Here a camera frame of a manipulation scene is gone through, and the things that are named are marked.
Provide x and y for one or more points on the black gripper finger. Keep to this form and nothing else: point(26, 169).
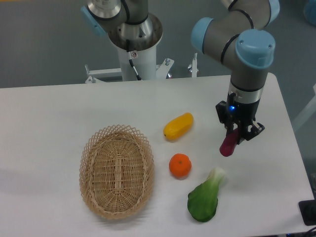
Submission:
point(225, 112)
point(246, 132)

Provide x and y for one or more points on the green bok choy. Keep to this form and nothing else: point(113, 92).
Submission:
point(203, 199)

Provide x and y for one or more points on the orange tangerine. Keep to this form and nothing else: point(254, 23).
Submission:
point(180, 165)

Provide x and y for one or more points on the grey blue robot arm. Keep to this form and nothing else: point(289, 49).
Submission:
point(238, 41)

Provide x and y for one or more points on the white post right edge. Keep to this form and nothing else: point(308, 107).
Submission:
point(305, 114)

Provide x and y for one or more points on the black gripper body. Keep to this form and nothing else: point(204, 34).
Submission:
point(242, 104)

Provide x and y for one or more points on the purple sweet potato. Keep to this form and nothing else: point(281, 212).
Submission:
point(230, 142)

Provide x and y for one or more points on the white metal base frame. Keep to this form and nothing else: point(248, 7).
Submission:
point(162, 71)

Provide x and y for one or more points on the yellow mango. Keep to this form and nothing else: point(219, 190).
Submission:
point(178, 126)

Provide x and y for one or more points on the black device at edge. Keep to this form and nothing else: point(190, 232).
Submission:
point(308, 211)

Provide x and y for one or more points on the woven wicker basket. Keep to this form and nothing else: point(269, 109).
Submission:
point(116, 173)

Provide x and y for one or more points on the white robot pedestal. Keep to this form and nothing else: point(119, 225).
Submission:
point(137, 44)

